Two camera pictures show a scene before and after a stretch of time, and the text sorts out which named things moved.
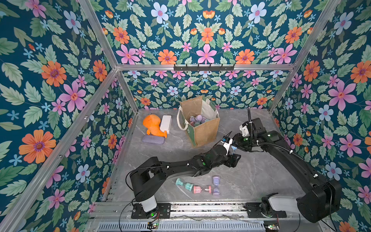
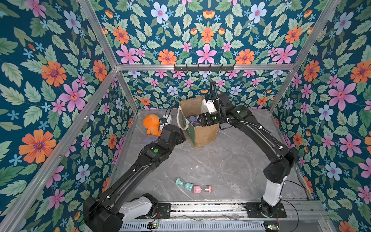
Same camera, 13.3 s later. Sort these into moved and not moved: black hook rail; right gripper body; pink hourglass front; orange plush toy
Moved: right gripper body
Not moved: black hook rail; pink hourglass front; orange plush toy
